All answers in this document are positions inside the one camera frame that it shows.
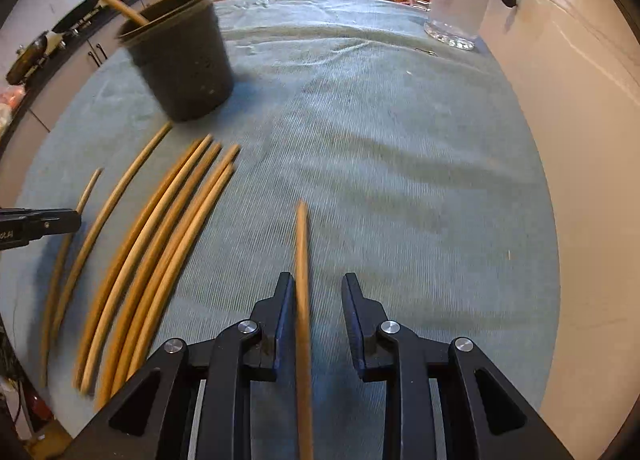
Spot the blue-green table towel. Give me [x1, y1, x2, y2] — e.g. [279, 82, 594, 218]
[0, 0, 561, 460]

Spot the black wok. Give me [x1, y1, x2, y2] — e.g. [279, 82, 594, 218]
[50, 0, 103, 36]

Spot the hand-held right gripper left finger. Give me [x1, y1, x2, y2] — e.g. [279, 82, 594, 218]
[57, 272, 296, 460]

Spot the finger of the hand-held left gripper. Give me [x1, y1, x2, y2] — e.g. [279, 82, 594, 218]
[0, 208, 82, 241]

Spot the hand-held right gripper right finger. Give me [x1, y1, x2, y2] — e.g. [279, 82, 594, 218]
[341, 272, 576, 460]

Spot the bunch of wooden chopsticks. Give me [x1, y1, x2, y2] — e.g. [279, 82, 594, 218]
[40, 122, 241, 411]

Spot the black chopstick holder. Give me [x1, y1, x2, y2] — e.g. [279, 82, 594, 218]
[117, 0, 236, 123]

